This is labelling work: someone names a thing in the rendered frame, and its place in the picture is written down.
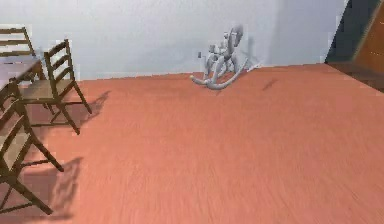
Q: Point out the brown wooden slatted chair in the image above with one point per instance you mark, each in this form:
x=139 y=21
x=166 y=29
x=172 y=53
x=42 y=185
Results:
x=50 y=90
x=13 y=133
x=15 y=41

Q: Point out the grey rocking horse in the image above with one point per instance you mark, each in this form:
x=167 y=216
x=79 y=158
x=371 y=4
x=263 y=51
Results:
x=221 y=58

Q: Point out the brown wooden table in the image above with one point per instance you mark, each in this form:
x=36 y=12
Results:
x=15 y=68

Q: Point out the brown wooden room door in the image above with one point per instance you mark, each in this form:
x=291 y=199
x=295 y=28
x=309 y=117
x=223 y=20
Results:
x=370 y=50

